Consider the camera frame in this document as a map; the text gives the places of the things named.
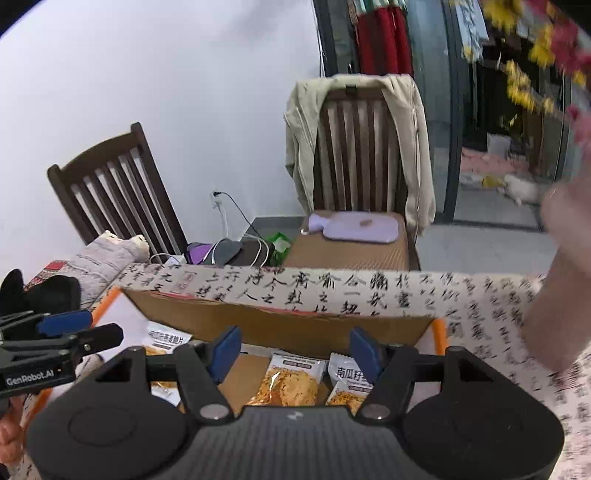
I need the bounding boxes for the dark wooden chair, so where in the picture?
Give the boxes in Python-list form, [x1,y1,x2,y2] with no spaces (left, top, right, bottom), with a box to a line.
[47,122,189,265]

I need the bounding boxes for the green packet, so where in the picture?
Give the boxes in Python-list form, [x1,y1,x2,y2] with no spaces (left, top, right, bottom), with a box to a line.
[265,232,293,260]

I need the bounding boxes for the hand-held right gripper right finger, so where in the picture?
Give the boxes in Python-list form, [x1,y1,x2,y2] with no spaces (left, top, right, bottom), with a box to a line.
[348,327,497,425]

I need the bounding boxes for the purple hot water bottle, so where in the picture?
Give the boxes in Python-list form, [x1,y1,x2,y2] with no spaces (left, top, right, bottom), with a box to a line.
[300,211,400,244]

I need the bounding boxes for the woven seat cushion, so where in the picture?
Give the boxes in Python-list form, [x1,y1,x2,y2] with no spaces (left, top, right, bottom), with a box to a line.
[283,222,410,271]

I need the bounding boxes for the white cable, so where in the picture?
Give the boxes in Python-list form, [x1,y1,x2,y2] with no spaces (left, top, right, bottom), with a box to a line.
[148,205,271,267]

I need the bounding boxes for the red cardboard box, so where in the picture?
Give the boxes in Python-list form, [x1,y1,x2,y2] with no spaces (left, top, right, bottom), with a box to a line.
[28,284,450,416]

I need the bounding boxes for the black cloth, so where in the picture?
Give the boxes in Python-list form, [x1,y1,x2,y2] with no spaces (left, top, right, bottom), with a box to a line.
[0,268,83,317]

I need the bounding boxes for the yellow and red flower branches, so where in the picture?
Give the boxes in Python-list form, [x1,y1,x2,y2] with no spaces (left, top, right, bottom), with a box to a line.
[462,0,591,139]

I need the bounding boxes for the dark framed glass door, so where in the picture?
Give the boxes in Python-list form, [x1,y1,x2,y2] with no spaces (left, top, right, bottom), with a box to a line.
[311,0,468,227]

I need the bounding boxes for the white orange snack packet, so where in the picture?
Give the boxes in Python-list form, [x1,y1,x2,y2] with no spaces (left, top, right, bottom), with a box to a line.
[325,352,377,415]
[245,352,328,408]
[144,323,193,408]

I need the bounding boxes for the dark grey pouch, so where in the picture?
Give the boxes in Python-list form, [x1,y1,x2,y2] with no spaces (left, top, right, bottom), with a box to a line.
[210,237,243,267]

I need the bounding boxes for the black bag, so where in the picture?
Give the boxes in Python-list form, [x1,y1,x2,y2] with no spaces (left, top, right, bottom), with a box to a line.
[231,237,277,267]

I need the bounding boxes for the person's left hand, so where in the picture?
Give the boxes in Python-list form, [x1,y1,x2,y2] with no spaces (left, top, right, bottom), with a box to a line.
[0,396,29,464]

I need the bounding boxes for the pale blue hanging garment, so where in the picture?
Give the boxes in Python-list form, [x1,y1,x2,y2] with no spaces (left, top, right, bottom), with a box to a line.
[455,0,490,47]

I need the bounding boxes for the purple cloth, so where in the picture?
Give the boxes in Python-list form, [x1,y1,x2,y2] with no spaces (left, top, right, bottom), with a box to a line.
[185,242,216,266]

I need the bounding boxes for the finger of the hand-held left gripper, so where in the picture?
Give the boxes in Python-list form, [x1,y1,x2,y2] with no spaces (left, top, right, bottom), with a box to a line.
[46,323,124,360]
[0,310,93,339]

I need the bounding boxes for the grey patterned folded quilt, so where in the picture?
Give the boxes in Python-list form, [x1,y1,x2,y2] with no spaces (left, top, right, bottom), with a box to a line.
[62,230,151,297]

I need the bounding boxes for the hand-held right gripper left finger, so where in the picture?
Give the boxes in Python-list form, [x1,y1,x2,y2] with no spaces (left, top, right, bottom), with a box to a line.
[92,325,243,424]

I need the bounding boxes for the pink floor mat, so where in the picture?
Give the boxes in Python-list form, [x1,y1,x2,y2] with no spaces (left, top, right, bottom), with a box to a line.
[461,148,532,174]

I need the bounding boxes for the pink vase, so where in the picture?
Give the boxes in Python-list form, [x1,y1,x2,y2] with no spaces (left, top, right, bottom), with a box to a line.
[521,178,591,376]

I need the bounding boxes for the red patterned cloth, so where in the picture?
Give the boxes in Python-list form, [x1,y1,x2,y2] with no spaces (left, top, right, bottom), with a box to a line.
[23,259,77,291]

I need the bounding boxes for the beige jacket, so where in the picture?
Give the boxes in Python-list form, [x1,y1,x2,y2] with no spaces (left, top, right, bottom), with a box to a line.
[283,74,437,238]

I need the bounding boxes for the black cable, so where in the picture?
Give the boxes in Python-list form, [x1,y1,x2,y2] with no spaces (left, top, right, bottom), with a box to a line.
[221,191,269,243]

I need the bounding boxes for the brown slatted wooden chair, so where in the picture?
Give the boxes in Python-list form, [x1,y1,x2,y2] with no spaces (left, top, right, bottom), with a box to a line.
[300,85,421,271]

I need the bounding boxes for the red hanging garment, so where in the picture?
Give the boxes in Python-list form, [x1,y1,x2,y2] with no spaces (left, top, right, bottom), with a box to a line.
[355,0,414,76]

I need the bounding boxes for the white furry pet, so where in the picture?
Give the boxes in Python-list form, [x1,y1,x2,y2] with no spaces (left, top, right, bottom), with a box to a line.
[501,173,548,206]

